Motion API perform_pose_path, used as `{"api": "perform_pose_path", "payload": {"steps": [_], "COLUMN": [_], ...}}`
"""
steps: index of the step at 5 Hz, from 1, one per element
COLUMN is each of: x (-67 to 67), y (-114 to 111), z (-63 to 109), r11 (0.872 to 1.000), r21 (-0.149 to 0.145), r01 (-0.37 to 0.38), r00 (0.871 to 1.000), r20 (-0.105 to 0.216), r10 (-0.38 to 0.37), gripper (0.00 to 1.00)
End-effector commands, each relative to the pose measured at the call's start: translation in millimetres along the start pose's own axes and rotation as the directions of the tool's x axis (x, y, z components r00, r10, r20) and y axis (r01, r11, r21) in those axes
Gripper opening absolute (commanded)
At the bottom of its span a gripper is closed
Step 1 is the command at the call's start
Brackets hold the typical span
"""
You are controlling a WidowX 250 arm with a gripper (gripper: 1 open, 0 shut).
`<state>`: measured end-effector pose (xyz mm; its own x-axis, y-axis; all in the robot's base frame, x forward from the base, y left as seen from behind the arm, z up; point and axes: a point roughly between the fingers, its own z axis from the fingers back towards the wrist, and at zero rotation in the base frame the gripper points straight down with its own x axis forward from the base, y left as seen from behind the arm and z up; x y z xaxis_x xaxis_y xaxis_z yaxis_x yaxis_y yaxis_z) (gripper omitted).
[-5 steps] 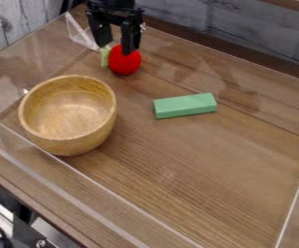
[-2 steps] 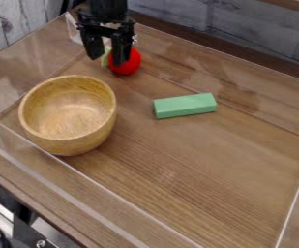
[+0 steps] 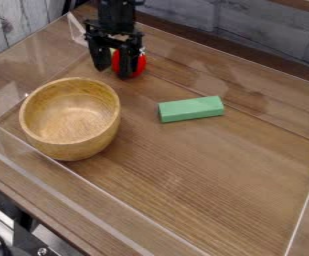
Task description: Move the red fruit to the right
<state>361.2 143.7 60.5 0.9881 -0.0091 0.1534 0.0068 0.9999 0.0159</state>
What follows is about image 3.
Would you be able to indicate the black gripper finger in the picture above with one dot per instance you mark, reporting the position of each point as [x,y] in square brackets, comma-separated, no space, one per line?
[101,54]
[129,56]

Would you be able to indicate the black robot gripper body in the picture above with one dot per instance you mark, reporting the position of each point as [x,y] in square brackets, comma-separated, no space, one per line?
[116,21]

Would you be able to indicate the red felt strawberry fruit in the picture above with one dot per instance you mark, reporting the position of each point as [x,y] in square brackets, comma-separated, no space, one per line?
[116,63]

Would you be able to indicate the wooden bowl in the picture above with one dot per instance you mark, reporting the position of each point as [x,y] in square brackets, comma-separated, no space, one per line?
[71,118]

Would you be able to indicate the green rectangular block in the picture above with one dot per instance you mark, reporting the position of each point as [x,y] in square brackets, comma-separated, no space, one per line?
[191,109]

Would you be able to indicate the clear acrylic tray enclosure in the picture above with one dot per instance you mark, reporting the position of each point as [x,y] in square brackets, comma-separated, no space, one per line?
[206,187]

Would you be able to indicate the black metal table bracket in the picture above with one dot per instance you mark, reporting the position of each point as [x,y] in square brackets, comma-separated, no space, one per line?
[28,245]

